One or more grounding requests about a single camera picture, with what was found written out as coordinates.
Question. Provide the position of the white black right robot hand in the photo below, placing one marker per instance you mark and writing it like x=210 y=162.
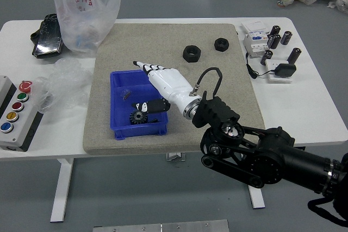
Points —
x=168 y=82

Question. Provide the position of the black metal gear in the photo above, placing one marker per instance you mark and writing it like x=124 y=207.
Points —
x=138 y=118

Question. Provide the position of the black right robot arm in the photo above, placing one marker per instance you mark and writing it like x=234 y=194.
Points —
x=272 y=158

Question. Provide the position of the big black hex nut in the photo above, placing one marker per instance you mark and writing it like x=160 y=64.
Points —
x=192 y=53

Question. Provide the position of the blue plastic box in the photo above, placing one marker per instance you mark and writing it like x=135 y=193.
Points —
x=127 y=82

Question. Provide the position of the small black hex nut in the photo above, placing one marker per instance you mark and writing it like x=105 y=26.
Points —
x=222 y=44

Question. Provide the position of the small white cardboard box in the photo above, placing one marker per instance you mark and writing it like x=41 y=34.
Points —
x=254 y=27

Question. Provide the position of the grey push-button control box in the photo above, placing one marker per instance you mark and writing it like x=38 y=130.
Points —
x=16 y=112

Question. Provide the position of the grey-brown mat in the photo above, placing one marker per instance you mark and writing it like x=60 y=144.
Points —
x=163 y=41

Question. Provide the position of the small dark screw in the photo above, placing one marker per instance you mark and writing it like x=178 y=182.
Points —
x=126 y=96

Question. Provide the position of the white circuit breaker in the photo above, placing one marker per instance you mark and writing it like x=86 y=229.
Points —
x=253 y=46

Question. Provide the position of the black cylindrical capacitor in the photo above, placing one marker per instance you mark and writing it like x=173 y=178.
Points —
x=294 y=55
x=286 y=38
x=275 y=30
x=274 y=41
x=266 y=57

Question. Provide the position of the clear crumpled plastic wrap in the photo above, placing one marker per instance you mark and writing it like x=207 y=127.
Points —
x=65 y=85

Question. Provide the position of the white power socket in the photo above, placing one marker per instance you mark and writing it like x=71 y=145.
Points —
x=272 y=65

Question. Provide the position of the white plastic bag red print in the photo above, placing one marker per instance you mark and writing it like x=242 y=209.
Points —
x=81 y=20

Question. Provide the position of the black plug adapter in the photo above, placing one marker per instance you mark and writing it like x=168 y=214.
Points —
x=285 y=70

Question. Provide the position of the black plastic tray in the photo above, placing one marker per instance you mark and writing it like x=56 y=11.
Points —
x=46 y=41

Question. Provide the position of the wide grey metal plate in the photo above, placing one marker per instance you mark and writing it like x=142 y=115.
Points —
x=160 y=227

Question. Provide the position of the white table leg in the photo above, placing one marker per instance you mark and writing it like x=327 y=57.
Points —
x=62 y=188
x=257 y=199

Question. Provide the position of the silver metal bracket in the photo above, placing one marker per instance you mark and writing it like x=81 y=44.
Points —
x=175 y=156

